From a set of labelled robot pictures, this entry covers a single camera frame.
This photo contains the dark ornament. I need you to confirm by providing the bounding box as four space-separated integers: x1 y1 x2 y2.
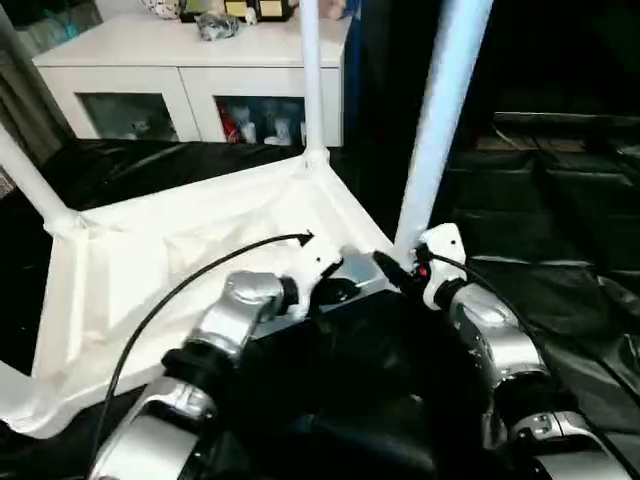
192 11 242 42

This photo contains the white sideboard cabinet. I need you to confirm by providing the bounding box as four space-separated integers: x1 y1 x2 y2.
31 12 355 147

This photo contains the black mat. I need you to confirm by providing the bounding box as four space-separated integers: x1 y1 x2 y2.
0 137 640 480

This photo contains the dark metal bar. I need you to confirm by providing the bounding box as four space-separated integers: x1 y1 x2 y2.
492 111 640 127

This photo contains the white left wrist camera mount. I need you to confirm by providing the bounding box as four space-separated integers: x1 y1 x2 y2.
281 238 347 317

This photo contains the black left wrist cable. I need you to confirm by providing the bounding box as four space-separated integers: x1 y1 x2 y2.
93 228 317 454

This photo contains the grey brown curtain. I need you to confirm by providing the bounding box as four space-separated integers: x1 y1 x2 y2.
0 14 76 154

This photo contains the red bottle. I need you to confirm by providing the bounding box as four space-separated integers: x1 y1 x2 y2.
221 103 244 145

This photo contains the white plastic table top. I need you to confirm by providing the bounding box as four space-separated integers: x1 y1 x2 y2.
0 146 402 442

